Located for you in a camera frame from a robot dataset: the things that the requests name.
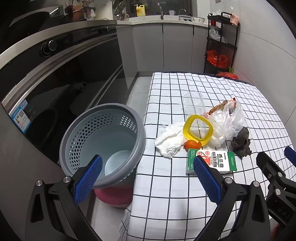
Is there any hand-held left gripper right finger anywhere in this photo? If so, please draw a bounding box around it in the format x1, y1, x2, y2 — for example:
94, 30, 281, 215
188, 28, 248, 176
193, 156, 270, 241

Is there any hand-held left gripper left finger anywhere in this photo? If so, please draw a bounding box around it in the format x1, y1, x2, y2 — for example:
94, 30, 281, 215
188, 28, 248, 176
25, 155, 103, 241

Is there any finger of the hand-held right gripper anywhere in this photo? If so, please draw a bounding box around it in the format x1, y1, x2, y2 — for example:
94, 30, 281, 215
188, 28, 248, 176
284, 146, 296, 168
256, 151, 287, 186

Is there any green and white medicine box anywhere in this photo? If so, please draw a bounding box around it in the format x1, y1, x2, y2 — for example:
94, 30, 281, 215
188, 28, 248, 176
186, 148, 238, 175

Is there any grey perforated waste basket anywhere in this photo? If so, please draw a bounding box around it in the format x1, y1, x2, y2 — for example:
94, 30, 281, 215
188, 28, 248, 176
59, 103, 147, 189

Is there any yellow plastic ring lid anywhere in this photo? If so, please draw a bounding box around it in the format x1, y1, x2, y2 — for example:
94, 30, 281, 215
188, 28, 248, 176
183, 115, 213, 146

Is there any pink round stool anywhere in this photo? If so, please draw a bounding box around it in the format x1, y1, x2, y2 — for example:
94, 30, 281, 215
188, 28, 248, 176
94, 186, 134, 209

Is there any white paper bowl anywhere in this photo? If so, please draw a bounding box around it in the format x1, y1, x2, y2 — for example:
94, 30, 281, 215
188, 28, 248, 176
105, 150, 132, 176

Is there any dark grey crumpled cloth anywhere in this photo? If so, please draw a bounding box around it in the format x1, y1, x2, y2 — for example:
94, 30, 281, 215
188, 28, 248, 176
230, 127, 253, 158

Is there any orange candy wrapper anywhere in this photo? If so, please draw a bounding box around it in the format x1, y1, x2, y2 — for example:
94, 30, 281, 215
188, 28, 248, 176
183, 140, 201, 151

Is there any white crumpled tissue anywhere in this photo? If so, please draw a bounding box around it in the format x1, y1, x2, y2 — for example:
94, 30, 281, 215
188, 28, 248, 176
154, 122, 188, 158

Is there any clear plastic bag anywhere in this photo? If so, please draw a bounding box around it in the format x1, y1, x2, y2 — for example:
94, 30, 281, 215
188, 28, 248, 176
205, 100, 245, 149

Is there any brown snack wrapper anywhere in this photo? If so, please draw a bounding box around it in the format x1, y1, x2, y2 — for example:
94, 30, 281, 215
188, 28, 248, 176
206, 98, 238, 116

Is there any clear plastic cup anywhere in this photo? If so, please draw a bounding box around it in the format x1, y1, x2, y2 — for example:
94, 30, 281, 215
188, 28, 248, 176
183, 91, 206, 137

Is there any blue energy label sticker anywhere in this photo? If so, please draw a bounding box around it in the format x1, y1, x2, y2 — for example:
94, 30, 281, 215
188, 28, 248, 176
10, 103, 29, 133

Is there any white checked tablecloth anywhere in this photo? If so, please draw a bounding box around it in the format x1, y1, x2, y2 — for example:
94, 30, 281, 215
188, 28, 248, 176
118, 72, 296, 241

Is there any black built-in oven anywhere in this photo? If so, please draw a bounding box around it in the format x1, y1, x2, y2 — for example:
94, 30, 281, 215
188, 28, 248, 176
0, 24, 125, 167

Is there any red plastic bag on rack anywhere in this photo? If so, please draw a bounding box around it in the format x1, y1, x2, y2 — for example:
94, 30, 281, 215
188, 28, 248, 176
206, 50, 229, 69

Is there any black oven knob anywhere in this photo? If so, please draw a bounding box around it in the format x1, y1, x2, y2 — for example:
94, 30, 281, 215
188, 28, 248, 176
41, 40, 57, 56

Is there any crumpled clear bag on rack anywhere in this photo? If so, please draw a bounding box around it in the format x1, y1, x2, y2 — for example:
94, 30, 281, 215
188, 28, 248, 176
209, 28, 225, 43

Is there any black metal rack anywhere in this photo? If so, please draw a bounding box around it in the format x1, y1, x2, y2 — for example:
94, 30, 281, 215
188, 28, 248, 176
203, 11, 238, 75

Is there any grey kitchen cabinet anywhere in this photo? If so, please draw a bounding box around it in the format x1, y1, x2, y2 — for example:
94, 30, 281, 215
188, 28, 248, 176
116, 23, 210, 78

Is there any steel sink bowl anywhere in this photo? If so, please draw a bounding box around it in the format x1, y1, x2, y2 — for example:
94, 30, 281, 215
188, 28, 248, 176
179, 16, 205, 24

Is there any copper pot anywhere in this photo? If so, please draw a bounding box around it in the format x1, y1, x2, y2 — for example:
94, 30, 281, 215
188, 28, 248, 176
65, 5, 88, 22

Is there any tall chrome faucet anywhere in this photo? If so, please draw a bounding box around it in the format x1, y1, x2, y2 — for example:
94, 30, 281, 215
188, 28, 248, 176
157, 3, 166, 20

